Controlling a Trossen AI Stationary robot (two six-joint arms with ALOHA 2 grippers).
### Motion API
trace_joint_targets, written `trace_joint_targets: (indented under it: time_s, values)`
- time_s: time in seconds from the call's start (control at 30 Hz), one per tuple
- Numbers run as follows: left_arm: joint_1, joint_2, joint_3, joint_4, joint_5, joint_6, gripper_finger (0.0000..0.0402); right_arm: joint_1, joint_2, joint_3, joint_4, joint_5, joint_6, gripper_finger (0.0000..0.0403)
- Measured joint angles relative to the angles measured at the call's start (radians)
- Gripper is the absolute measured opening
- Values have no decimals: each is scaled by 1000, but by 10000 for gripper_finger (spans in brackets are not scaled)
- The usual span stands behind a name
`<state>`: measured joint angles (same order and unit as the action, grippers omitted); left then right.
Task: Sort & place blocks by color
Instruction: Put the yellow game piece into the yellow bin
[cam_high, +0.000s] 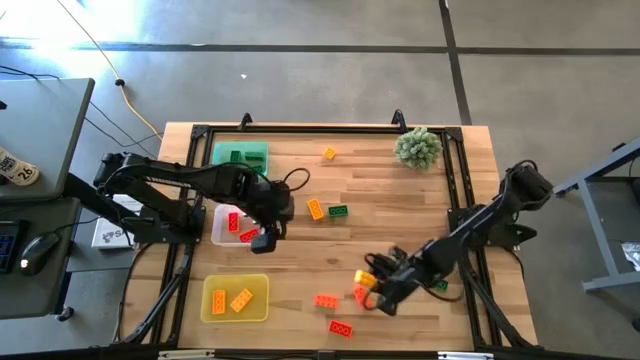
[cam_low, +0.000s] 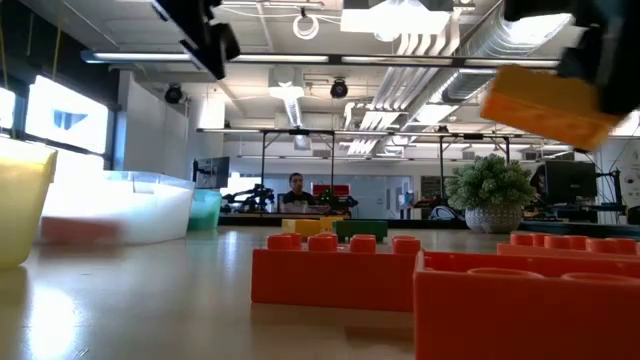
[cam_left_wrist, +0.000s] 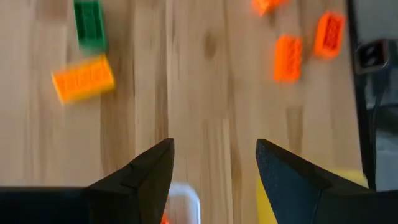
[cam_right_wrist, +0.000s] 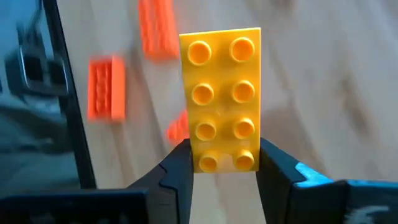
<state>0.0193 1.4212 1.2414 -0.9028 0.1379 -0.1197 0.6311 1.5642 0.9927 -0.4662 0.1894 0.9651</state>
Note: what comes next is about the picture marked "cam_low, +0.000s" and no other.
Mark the black aluminium table frame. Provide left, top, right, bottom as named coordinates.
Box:
left=218, top=212, right=640, bottom=240

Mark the yellow plastic bin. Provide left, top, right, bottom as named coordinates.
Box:
left=0, top=138, right=59, bottom=269

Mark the black computer monitor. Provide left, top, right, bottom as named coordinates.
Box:
left=192, top=156, right=231, bottom=190
left=544, top=159, right=599, bottom=201

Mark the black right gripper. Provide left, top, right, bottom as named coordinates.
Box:
left=558, top=0, right=640, bottom=117

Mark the person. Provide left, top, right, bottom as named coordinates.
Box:
left=281, top=172, right=317, bottom=215

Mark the large bright window panel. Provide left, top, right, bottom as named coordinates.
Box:
left=24, top=74, right=110, bottom=155

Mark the potted artificial green plant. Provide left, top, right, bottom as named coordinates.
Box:
left=443, top=152, right=537, bottom=235

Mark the long ceiling light tube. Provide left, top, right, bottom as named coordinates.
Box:
left=230, top=53, right=331, bottom=64
left=341, top=54, right=454, bottom=66
left=462, top=58, right=560, bottom=69
left=79, top=49, right=195, bottom=65

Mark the black monitor stand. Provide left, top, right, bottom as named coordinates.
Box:
left=597, top=168, right=626, bottom=214

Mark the white ceiling light panel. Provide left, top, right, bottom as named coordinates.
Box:
left=339, top=0, right=454, bottom=36

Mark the teal plastic bin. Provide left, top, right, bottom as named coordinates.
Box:
left=187, top=188, right=224, bottom=232

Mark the orange toy brick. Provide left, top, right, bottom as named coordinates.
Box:
left=480, top=63, right=624, bottom=152
left=281, top=215, right=346, bottom=240

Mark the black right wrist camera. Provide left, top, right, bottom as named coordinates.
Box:
left=503, top=0, right=576, bottom=22

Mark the white cable coil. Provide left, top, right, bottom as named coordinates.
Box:
left=292, top=12, right=321, bottom=41

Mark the clear plastic bin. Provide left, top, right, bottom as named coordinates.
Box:
left=34, top=169, right=196, bottom=246

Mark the red tool box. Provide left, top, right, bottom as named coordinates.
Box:
left=312, top=183, right=351, bottom=197

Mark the black workstation frame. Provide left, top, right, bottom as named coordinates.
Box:
left=258, top=128, right=337, bottom=206
left=438, top=130, right=512, bottom=196

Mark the green toy brick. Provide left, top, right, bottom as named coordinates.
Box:
left=333, top=219, right=389, bottom=244

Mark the narrow bright window panel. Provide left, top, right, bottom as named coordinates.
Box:
left=0, top=85, right=17, bottom=132

